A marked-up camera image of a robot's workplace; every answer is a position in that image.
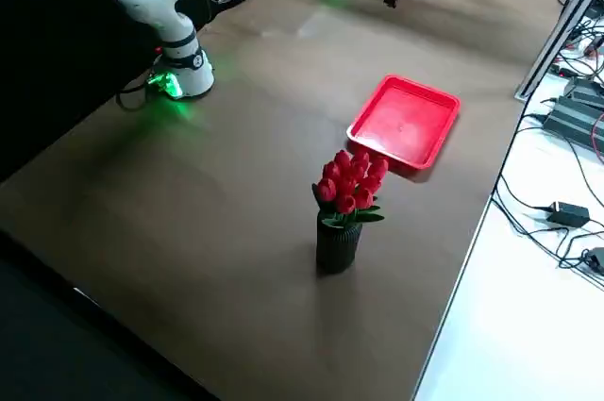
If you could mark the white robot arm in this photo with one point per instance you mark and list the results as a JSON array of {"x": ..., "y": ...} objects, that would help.
[{"x": 174, "y": 28}]

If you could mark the red plastic tray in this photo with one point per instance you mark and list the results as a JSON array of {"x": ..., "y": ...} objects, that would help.
[{"x": 401, "y": 122}]

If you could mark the red tulip bouquet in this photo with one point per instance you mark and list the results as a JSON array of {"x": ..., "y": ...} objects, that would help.
[{"x": 349, "y": 184}]

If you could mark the black power brick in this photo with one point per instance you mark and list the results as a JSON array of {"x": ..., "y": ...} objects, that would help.
[
  {"x": 573, "y": 122},
  {"x": 585, "y": 92}
]

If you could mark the black ribbed vase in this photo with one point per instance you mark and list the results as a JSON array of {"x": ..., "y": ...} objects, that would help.
[{"x": 337, "y": 250}]

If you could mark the black power adapter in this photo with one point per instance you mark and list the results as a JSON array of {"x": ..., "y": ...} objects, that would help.
[
  {"x": 595, "y": 259},
  {"x": 571, "y": 214}
]

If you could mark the aluminium frame post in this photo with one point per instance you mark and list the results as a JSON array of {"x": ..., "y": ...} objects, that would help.
[{"x": 557, "y": 33}]

